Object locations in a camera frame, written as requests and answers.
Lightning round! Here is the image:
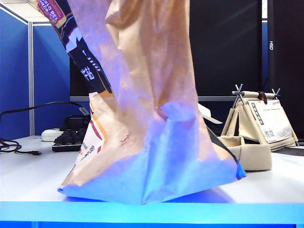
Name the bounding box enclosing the brown printed paper bag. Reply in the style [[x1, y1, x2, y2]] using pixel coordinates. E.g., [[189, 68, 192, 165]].
[[35, 0, 247, 205]]

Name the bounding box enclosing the white printed receipt slip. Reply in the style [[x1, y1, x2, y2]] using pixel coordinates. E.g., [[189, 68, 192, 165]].
[[198, 104, 223, 124]]

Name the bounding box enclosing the black monitor base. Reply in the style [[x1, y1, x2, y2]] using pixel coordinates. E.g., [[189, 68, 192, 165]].
[[63, 115, 91, 131]]

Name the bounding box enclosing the black computer keyboard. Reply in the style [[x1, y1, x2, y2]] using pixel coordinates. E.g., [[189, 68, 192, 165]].
[[52, 129, 87, 152]]

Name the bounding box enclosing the beige fabric calendar stand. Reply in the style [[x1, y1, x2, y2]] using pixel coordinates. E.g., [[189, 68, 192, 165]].
[[220, 83, 299, 152]]

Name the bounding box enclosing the large black monitor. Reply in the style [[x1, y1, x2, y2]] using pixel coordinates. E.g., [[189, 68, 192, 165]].
[[69, 0, 263, 102]]

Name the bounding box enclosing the white computer mouse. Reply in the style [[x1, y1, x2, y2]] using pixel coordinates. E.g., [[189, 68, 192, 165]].
[[41, 128, 63, 143]]

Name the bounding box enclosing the blue rear partition panel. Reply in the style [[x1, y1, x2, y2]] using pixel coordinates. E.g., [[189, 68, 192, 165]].
[[33, 23, 92, 136]]

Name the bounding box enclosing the beige fabric tray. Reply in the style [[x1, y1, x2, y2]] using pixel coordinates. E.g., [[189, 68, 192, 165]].
[[217, 135, 273, 171]]

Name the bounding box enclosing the white desk calendar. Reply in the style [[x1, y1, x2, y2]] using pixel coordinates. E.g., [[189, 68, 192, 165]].
[[248, 99, 292, 144]]

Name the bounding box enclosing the black desk mat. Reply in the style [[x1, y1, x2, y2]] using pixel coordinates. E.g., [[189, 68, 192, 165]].
[[273, 146, 304, 156]]

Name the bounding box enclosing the blue side partition panel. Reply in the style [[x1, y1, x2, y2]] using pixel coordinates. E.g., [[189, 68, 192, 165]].
[[0, 7, 29, 141]]

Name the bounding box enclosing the black monitor with HSO logo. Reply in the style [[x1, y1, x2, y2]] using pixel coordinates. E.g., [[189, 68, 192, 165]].
[[267, 0, 304, 141]]

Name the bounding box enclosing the long black power cable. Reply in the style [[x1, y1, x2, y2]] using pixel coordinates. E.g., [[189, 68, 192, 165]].
[[0, 101, 90, 119]]

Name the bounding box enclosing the brown leather strap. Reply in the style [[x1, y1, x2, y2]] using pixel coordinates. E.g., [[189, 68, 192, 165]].
[[256, 91, 268, 105]]

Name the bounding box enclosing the thin black usb cable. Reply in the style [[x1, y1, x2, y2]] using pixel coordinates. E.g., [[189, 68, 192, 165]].
[[0, 139, 42, 156]]

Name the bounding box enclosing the grey partition post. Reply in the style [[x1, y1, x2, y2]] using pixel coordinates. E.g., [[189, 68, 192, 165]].
[[28, 20, 35, 136]]

